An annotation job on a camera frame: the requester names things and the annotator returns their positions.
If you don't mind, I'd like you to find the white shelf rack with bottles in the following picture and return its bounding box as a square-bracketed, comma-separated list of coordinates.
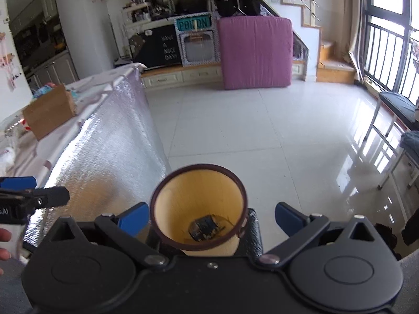
[122, 2, 154, 23]

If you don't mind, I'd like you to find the cream low drawer cabinet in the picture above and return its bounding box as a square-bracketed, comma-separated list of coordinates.
[141, 60, 308, 89]

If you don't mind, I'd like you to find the pink wall hanger decoration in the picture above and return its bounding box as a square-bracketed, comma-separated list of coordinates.
[0, 33, 20, 89]

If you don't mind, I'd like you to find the blue plastic snack bag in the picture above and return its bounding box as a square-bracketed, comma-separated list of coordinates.
[33, 83, 82, 105]

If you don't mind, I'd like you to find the purple folded mattress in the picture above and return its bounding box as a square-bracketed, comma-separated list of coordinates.
[217, 16, 293, 90]

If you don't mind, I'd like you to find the wooden staircase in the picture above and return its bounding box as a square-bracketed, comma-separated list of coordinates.
[262, 0, 357, 84]

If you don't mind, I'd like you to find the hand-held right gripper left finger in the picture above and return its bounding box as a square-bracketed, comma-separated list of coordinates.
[49, 202, 169, 269]

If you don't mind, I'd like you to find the blue jeans pile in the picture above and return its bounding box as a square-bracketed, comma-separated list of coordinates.
[401, 131, 419, 167]

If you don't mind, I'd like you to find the cream kitchen wall cabinet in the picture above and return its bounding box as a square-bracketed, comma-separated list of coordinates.
[10, 0, 59, 23]

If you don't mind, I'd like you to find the beige curtain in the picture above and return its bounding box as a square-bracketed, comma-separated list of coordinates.
[340, 0, 369, 84]

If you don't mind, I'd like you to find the brown cardboard box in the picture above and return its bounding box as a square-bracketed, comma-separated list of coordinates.
[22, 84, 76, 141]

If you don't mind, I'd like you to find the yellow plastic waste bin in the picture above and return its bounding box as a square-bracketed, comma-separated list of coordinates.
[150, 164, 247, 257]

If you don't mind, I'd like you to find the black chalkboard sign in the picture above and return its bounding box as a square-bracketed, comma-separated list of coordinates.
[129, 25, 182, 69]

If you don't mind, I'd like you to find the white folding chair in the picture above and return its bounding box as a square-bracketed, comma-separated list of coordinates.
[362, 92, 419, 190]

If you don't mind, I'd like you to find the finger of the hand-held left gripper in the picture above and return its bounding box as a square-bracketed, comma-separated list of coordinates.
[0, 177, 37, 191]
[28, 186, 70, 208]

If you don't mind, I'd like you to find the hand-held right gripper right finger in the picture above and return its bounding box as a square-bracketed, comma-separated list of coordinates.
[255, 202, 380, 268]

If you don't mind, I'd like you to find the dark cloth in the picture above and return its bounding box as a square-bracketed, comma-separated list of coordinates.
[401, 199, 419, 246]

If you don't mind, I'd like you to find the cream kitchen base cabinet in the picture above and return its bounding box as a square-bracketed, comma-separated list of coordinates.
[26, 51, 79, 92]

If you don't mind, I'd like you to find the person's left hand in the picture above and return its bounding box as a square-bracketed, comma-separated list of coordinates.
[0, 228, 13, 276]

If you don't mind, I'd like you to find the black window guard rail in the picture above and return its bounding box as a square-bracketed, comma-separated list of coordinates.
[360, 15, 419, 105]

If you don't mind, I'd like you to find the black shelf rack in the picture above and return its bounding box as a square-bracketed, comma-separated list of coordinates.
[151, 0, 180, 18]

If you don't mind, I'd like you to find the dark wrapper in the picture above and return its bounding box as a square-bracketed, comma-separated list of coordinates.
[188, 214, 230, 241]

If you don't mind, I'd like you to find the teal letter sign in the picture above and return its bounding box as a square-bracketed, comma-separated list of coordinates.
[175, 15, 212, 32]

